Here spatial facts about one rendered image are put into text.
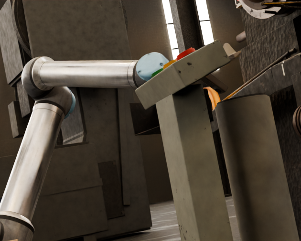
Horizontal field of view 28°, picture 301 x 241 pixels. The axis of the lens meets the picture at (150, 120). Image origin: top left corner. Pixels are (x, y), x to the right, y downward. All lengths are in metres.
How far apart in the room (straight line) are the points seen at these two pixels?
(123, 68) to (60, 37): 2.87
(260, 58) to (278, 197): 1.28
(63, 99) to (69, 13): 2.60
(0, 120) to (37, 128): 9.91
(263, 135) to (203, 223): 0.23
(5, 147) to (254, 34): 9.62
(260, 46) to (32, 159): 1.03
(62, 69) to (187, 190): 0.92
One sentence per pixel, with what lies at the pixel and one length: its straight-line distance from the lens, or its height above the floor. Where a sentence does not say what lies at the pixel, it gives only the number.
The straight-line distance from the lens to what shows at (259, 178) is 1.25.
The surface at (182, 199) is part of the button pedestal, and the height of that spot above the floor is 0.33.
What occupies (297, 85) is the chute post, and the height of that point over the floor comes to 0.61.
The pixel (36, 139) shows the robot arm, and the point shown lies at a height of 0.59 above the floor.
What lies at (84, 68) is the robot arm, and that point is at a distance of 1.89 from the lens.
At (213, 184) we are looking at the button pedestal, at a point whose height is 0.35.
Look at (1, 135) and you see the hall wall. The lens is 11.94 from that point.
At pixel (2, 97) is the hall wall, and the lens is 12.06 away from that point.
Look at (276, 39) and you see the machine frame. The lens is 2.37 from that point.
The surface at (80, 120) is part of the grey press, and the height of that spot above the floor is 0.99.
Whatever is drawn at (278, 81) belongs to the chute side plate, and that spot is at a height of 0.65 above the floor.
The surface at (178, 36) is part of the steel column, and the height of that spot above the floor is 2.53.
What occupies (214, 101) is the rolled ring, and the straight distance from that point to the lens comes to 2.71.
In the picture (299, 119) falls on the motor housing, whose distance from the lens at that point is 1.82.
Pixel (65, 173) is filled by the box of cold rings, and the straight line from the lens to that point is 4.23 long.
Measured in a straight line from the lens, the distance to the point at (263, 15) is 2.25.
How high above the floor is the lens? 0.37
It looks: 6 degrees up
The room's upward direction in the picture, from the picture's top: 11 degrees counter-clockwise
